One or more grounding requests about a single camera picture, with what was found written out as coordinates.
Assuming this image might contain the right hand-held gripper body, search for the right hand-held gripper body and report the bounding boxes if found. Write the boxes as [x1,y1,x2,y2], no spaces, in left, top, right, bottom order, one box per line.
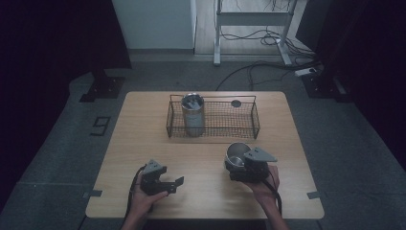
[236,146,279,184]

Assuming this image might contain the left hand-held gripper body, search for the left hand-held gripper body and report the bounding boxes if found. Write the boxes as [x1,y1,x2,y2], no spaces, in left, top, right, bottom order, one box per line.
[140,159,177,196]

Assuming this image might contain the short stainless steel cup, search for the short stainless steel cup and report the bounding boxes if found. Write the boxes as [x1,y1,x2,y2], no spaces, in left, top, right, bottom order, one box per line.
[225,142,253,169]

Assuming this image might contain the metal wire basket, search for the metal wire basket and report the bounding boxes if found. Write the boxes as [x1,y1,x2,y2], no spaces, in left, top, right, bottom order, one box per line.
[166,94,261,140]

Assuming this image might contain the tall labelled stainless steel cup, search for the tall labelled stainless steel cup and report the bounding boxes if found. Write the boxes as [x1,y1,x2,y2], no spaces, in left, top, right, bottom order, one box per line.
[180,92,206,138]

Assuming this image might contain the person's left hand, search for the person's left hand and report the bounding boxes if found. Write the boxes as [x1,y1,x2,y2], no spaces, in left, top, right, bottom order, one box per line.
[128,173,169,221]

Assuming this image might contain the person's right hand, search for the person's right hand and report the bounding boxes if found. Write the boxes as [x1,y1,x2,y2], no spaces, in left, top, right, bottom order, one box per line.
[243,165,282,207]

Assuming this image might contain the black stand base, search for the black stand base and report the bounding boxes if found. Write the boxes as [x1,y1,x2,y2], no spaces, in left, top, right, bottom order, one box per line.
[79,68,126,104]
[301,70,353,104]

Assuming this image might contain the white power strip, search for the white power strip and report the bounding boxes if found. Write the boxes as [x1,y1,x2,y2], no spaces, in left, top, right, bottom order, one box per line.
[293,66,318,78]

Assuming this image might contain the white cabinet panel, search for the white cabinet panel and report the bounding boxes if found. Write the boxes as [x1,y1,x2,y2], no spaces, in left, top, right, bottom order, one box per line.
[111,0,197,51]

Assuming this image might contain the dark curtain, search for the dark curtain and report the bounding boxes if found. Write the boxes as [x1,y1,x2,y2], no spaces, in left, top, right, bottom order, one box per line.
[0,0,132,205]
[296,0,406,171]

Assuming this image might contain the left hand-held gripper cable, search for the left hand-held gripper cable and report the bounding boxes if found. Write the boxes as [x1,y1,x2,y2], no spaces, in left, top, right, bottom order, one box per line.
[124,164,147,222]

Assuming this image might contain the hand-held gripper cable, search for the hand-held gripper cable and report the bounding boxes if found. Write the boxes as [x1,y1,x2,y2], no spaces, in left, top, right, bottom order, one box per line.
[124,164,147,222]
[261,169,283,216]

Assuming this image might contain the right hand-held gripper cable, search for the right hand-held gripper cable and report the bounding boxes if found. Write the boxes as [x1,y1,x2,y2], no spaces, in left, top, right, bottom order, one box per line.
[261,169,283,216]

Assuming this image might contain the long black floor cable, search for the long black floor cable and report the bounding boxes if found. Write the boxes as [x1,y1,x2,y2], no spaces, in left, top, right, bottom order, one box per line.
[214,59,322,92]

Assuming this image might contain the tangled floor cables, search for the tangled floor cables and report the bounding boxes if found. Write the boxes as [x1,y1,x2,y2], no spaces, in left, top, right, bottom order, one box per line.
[219,25,317,57]

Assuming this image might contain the white desk frame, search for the white desk frame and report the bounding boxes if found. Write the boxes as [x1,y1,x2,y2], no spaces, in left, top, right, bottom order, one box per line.
[213,0,299,67]

